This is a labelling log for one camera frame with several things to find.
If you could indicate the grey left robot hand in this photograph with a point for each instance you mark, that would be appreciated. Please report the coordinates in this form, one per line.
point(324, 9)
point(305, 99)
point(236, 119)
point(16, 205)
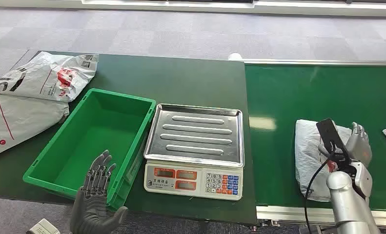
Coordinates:
point(91, 206)

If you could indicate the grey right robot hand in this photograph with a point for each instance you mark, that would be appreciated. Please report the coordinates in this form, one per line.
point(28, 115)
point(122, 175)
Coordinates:
point(359, 147)

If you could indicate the green conveyor belt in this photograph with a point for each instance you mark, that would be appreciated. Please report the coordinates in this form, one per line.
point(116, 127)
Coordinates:
point(309, 93)

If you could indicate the large white mailer package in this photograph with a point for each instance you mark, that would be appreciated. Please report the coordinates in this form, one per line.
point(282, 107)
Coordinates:
point(21, 119)

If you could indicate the white mailer package black print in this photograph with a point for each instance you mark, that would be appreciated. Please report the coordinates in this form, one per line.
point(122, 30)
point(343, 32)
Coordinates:
point(47, 76)

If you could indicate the white conveyor roller cap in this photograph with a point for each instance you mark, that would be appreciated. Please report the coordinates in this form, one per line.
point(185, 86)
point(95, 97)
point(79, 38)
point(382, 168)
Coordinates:
point(235, 57)

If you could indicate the green plastic bin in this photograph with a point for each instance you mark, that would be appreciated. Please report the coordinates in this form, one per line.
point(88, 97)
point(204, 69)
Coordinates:
point(92, 139)

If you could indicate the electronic scale steel tray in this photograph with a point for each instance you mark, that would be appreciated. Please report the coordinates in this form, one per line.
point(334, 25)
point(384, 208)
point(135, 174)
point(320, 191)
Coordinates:
point(196, 135)

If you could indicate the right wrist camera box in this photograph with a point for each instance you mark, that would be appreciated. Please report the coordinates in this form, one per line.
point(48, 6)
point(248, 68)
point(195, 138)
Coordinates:
point(330, 134)

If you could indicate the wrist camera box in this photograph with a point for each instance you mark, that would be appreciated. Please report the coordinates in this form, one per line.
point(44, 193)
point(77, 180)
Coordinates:
point(330, 134)
point(44, 227)

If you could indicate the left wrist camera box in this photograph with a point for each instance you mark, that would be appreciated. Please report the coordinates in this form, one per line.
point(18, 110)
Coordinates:
point(44, 227)

